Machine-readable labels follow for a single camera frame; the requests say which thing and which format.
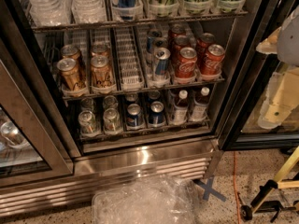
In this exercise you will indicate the blue pepsi can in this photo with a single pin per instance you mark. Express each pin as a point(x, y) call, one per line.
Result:
point(131, 98)
point(156, 113)
point(153, 96)
point(134, 117)

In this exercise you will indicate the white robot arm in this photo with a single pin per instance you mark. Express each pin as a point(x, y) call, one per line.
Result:
point(284, 41)

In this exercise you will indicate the silver blue can front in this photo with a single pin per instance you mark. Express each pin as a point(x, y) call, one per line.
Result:
point(160, 63)

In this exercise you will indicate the silver blue can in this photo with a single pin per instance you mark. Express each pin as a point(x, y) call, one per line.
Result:
point(159, 42)
point(151, 35)
point(160, 63)

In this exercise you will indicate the red coca-cola can front left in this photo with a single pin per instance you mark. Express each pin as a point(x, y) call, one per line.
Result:
point(186, 62)

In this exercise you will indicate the red coca-cola can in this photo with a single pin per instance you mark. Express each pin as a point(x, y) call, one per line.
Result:
point(179, 42)
point(186, 62)
point(211, 64)
point(175, 30)
point(203, 42)

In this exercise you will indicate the gold can front right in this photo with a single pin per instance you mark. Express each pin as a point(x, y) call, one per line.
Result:
point(102, 75)

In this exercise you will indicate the gold can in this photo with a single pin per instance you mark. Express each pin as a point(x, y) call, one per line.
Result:
point(102, 75)
point(71, 51)
point(71, 74)
point(100, 49)

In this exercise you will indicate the stainless steel display fridge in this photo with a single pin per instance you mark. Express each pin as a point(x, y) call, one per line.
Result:
point(189, 150)

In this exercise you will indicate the silver blue can middle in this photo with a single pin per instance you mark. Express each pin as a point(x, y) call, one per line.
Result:
point(159, 42)

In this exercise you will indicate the red coca-cola can middle left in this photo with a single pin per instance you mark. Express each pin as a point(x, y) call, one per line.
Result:
point(179, 42)

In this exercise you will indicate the silver blue can rear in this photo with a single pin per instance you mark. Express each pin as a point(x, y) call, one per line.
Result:
point(151, 35)

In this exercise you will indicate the red coca-cola can front right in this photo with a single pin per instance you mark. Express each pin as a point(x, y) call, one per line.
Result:
point(211, 64)

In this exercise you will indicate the gold can rear right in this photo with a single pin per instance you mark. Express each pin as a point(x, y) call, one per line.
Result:
point(100, 49)

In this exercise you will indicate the red coca-cola can rear left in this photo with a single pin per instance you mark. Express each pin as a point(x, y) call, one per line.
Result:
point(175, 30)

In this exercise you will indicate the gold can front left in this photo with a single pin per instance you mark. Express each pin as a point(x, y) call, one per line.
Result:
point(71, 74)

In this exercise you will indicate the red coca-cola can rear right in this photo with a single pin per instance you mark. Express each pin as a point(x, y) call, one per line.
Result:
point(203, 42)

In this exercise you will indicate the gold can rear left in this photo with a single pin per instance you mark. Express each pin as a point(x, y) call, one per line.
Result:
point(71, 51)

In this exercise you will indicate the right glass fridge door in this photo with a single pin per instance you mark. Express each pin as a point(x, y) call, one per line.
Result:
point(261, 103)

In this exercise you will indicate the glass fridge door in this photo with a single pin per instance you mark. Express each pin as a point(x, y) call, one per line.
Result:
point(261, 103)
point(24, 111)

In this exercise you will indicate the left glass fridge door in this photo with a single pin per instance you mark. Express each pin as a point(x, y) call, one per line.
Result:
point(24, 111)

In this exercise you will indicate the silver can behind left door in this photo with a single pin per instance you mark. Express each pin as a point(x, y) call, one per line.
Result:
point(10, 132)

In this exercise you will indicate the white-cap bottle left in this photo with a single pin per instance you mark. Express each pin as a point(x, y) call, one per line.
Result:
point(180, 107)

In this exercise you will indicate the white-cap bottle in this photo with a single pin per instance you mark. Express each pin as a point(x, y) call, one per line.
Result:
point(200, 101)
point(180, 107)

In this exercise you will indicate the clear glass jar rear right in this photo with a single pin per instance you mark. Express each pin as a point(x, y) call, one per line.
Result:
point(110, 101)

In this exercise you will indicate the clear glass jar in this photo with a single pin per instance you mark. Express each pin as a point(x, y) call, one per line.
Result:
point(87, 122)
point(110, 101)
point(88, 104)
point(112, 120)

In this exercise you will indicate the clear glass jar front right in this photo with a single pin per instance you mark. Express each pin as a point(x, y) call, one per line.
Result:
point(112, 120)

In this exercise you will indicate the white-cap bottle right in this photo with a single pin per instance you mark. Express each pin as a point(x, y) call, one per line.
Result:
point(200, 101)

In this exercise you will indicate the clear glass jar rear left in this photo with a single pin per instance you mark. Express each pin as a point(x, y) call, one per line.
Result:
point(88, 104)

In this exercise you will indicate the clear glass jar front left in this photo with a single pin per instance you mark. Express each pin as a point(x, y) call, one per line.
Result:
point(87, 122)

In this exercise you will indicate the clear plastic bin with wrap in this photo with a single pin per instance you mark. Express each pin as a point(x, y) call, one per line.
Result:
point(153, 200)

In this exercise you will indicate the blue tape cross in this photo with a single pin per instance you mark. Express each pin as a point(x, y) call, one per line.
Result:
point(208, 189)

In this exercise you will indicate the clear water bottles right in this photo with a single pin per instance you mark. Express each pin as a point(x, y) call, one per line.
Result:
point(89, 11)

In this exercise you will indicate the clear water bottles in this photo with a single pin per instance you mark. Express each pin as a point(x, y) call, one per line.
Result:
point(89, 11)
point(51, 12)

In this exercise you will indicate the clear water bottles left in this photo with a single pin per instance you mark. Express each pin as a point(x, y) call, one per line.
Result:
point(51, 12)

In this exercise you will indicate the yellow black robot base frame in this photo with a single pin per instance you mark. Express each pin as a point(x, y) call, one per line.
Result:
point(260, 204)

